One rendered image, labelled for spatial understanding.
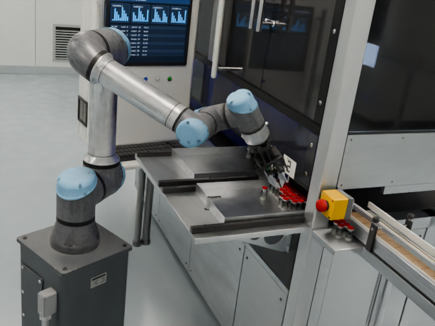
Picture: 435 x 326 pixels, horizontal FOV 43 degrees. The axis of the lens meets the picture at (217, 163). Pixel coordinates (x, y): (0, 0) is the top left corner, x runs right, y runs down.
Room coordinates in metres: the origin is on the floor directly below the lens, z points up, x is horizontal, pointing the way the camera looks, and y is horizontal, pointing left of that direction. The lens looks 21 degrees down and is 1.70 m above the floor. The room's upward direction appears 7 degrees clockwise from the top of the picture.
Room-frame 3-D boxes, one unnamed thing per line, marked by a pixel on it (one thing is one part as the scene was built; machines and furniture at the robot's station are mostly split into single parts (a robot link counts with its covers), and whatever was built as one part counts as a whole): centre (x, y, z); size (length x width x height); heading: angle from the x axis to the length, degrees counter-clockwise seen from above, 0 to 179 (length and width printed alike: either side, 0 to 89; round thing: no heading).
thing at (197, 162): (2.05, -0.02, 0.90); 0.34 x 0.26 x 0.04; 115
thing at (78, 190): (1.50, 0.41, 0.96); 0.13 x 0.12 x 0.14; 162
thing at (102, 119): (1.62, 0.37, 1.16); 0.15 x 0.12 x 0.55; 162
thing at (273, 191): (1.77, -0.24, 0.90); 0.18 x 0.02 x 0.05; 25
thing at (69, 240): (1.49, 0.41, 0.84); 0.15 x 0.15 x 0.10
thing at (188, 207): (1.86, -0.03, 0.87); 0.70 x 0.48 x 0.02; 25
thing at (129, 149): (2.29, 0.32, 0.82); 0.40 x 0.14 x 0.02; 124
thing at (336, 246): (1.57, -0.42, 0.87); 0.14 x 0.13 x 0.02; 115
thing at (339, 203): (1.56, -0.38, 1.00); 0.08 x 0.07 x 0.07; 115
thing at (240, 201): (1.73, -0.14, 0.90); 0.34 x 0.26 x 0.04; 115
